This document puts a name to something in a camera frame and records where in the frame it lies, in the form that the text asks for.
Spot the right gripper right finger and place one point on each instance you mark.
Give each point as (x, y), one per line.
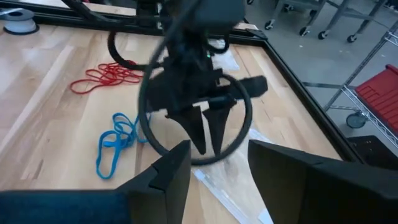
(280, 174)

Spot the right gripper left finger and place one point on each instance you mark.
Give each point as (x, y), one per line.
(161, 186)

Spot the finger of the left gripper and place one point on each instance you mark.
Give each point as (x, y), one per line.
(219, 124)
(192, 127)

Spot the clear plastic zip bag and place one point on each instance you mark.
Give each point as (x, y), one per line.
(230, 60)
(230, 186)

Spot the blue rubber band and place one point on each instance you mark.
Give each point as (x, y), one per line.
(98, 161)
(119, 119)

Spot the red rubber band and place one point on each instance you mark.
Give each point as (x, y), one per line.
(71, 87)
(107, 76)

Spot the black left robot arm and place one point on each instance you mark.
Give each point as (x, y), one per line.
(217, 12)

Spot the black perforated metal box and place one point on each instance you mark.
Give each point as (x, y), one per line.
(373, 152)

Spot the red plastic storage bin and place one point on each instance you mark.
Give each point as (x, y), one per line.
(382, 93)

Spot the grey metal wheeled cart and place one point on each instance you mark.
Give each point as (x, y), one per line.
(342, 12)
(292, 6)

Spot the round black and white spool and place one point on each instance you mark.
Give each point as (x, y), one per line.
(18, 23)

